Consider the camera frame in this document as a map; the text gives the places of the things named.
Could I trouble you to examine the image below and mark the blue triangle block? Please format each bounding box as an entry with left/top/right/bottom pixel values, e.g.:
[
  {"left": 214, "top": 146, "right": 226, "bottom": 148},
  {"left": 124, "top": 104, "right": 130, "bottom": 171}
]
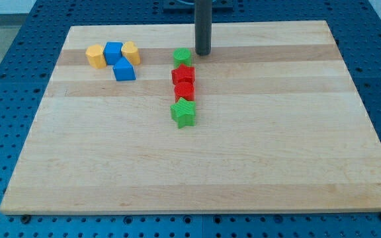
[{"left": 112, "top": 57, "right": 136, "bottom": 81}]

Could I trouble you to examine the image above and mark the yellow heart block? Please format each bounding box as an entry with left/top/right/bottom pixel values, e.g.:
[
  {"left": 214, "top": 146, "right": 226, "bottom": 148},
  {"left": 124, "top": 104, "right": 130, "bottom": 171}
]
[{"left": 121, "top": 41, "right": 141, "bottom": 65}]

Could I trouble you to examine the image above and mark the green star block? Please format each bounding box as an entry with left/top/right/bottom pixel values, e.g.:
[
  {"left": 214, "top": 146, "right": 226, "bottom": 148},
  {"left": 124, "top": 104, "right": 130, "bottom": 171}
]
[{"left": 170, "top": 97, "right": 196, "bottom": 128}]

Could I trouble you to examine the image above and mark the red cylinder block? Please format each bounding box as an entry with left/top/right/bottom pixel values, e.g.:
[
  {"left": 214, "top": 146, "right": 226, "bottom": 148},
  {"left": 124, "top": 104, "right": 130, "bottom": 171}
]
[{"left": 174, "top": 82, "right": 194, "bottom": 102}]

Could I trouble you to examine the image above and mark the red star block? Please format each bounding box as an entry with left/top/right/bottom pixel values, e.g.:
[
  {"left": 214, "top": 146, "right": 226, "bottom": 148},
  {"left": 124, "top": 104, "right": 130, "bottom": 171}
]
[{"left": 171, "top": 64, "right": 195, "bottom": 85}]

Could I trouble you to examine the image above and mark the green cylinder block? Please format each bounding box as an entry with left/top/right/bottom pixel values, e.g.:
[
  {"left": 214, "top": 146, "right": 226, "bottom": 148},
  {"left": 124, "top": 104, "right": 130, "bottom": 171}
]
[{"left": 173, "top": 48, "right": 192, "bottom": 68}]

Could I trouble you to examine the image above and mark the wooden board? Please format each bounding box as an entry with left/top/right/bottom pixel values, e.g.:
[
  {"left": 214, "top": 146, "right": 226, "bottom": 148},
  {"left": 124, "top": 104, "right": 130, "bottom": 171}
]
[{"left": 0, "top": 20, "right": 381, "bottom": 215}]

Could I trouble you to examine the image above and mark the blue cube block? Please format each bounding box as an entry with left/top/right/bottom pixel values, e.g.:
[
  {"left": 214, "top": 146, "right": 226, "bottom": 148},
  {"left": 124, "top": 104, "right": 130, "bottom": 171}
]
[{"left": 103, "top": 42, "right": 123, "bottom": 65}]

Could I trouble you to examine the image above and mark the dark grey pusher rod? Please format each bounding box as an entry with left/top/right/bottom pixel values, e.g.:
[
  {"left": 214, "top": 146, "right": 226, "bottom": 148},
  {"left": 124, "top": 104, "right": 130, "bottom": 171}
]
[{"left": 194, "top": 0, "right": 212, "bottom": 56}]

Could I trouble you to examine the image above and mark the yellow hexagon block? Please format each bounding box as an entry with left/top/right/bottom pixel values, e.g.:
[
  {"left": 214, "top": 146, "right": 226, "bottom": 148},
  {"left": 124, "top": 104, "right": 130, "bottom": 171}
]
[{"left": 85, "top": 44, "right": 107, "bottom": 69}]

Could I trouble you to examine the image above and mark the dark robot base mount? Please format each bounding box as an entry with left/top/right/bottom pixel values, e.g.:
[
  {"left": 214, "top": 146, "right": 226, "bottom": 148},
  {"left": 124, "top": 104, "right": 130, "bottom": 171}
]
[{"left": 160, "top": 0, "right": 235, "bottom": 13}]

